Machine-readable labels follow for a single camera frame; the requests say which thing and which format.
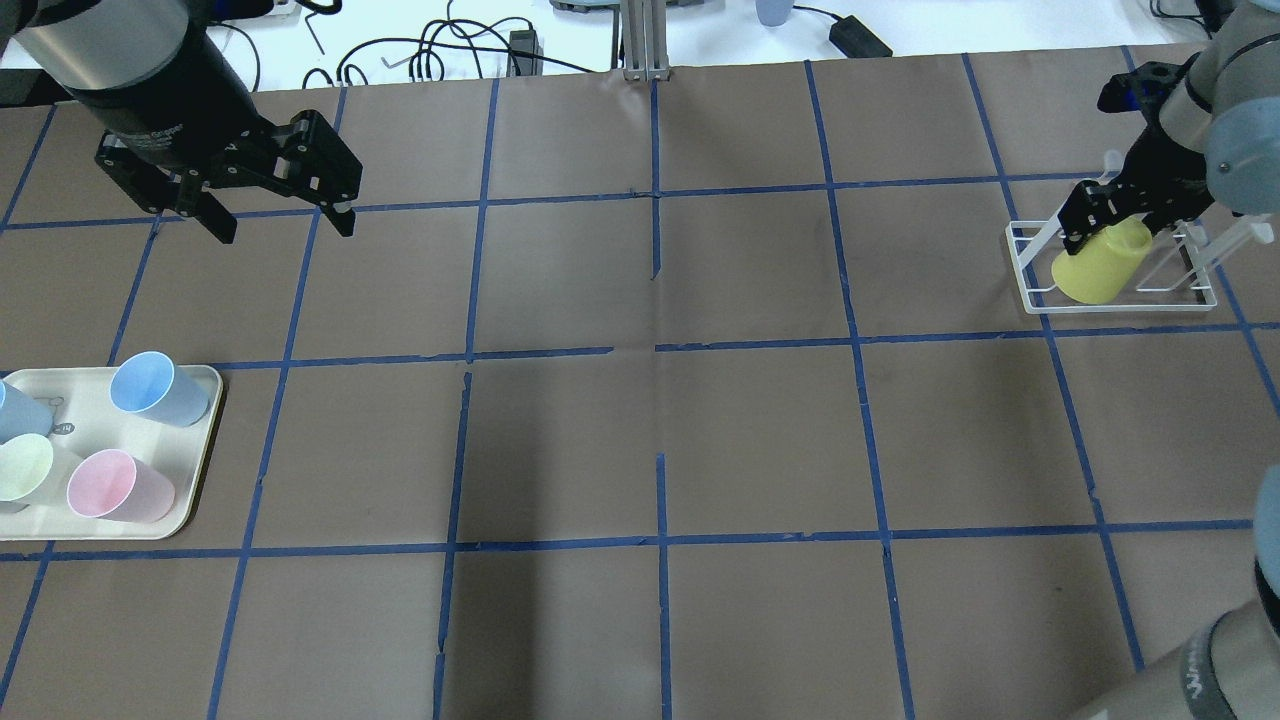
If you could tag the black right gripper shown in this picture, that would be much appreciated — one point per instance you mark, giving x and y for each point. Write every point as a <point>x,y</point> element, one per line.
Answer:
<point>1150,173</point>

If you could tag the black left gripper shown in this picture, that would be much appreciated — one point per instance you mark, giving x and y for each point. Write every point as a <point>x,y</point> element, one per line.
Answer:
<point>165,105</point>

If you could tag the yellow plastic cup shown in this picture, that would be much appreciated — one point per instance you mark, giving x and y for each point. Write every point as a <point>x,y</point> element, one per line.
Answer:
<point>1106,265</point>

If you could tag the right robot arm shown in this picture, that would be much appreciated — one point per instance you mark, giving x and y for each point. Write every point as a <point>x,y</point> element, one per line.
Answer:
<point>1210,138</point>

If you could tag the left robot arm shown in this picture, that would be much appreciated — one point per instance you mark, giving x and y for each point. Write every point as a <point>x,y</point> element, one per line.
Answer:
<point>179,122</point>

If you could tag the blue plastic cup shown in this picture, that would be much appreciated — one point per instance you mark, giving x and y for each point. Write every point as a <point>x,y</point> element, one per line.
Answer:
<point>152,386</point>
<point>22,415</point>

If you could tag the pink plastic cup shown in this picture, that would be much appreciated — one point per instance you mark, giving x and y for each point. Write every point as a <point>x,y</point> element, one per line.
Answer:
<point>113,485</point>

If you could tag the pale green plastic cup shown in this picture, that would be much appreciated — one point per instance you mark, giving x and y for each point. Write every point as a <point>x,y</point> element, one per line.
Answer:
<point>35,472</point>

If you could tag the blue cup on desk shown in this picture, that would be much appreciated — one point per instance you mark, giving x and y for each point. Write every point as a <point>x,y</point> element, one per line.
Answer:
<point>773,13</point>

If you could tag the cream plastic tray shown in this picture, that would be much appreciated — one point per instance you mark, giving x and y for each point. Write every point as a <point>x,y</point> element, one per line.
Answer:
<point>85,422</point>

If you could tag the black power adapter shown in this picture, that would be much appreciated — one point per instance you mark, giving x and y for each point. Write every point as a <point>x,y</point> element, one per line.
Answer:
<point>856,41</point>

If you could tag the white wire cup rack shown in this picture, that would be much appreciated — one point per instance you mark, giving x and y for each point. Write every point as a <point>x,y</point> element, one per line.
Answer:
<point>1175,278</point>

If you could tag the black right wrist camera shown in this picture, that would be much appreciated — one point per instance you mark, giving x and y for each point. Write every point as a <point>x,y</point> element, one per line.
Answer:
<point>1144,89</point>

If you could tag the aluminium frame post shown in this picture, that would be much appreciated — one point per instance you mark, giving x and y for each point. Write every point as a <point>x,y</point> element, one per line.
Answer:
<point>643,27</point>

